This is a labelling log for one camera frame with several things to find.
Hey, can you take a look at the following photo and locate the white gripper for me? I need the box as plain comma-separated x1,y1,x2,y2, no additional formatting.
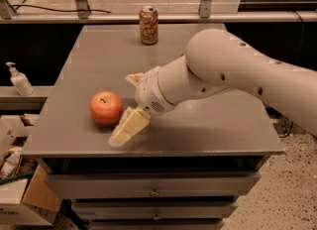
108,66,175,148

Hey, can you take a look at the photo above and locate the red apple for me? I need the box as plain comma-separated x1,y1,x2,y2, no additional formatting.
89,91,123,126

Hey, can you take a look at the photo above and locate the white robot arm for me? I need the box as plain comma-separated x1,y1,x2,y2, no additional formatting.
109,29,317,147

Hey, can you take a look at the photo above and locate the orange soda can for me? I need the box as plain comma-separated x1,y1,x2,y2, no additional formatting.
139,6,159,45

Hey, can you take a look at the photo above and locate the grey drawer cabinet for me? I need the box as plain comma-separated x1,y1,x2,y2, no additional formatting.
24,24,283,230

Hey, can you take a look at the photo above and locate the white pump bottle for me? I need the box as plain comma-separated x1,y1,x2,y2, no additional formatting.
6,61,34,96

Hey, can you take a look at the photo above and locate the cardboard box with clutter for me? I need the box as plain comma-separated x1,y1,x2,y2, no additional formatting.
0,115,61,226

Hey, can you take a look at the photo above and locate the black cable behind table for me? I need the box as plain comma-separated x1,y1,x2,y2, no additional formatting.
9,3,113,14

